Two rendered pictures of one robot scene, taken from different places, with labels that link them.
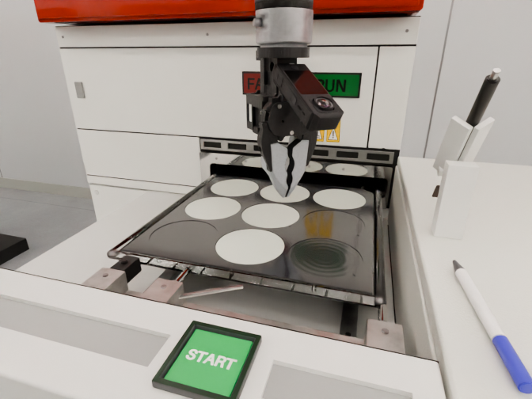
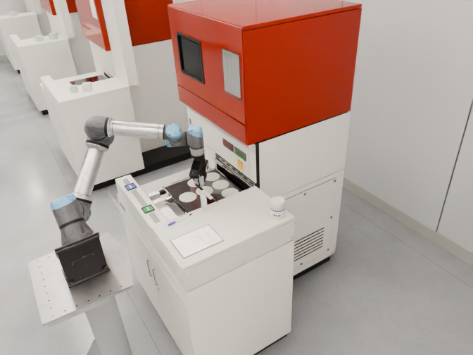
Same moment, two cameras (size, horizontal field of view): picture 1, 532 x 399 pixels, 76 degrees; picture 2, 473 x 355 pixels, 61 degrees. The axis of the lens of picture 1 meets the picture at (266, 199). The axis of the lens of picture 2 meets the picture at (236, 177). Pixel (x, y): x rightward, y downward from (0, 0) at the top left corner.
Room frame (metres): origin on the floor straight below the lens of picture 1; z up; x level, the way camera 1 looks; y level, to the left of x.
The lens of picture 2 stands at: (-0.77, -1.47, 2.21)
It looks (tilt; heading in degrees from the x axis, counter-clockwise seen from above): 32 degrees down; 43
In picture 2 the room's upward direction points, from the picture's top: 3 degrees counter-clockwise
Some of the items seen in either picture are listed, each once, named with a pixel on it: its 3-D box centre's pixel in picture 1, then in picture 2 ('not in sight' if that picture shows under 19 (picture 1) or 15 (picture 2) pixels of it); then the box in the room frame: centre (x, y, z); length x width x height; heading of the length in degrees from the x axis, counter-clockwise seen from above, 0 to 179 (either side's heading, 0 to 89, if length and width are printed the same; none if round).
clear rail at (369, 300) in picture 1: (231, 275); (176, 201); (0.36, 0.04, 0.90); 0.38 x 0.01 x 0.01; 74
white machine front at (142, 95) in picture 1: (217, 118); (219, 148); (0.81, 0.11, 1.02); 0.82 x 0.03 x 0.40; 74
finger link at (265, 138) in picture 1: (274, 140); not in sight; (0.48, -0.01, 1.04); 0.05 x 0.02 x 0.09; 116
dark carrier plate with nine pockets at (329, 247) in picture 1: (270, 215); (204, 191); (0.54, -0.01, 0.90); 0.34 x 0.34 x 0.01; 74
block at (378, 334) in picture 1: (383, 362); not in sight; (0.23, -0.11, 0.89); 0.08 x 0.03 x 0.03; 164
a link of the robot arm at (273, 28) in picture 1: (281, 30); (196, 150); (0.50, -0.02, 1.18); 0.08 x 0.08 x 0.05
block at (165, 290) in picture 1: (152, 310); (158, 202); (0.30, 0.13, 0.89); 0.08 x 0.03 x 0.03; 164
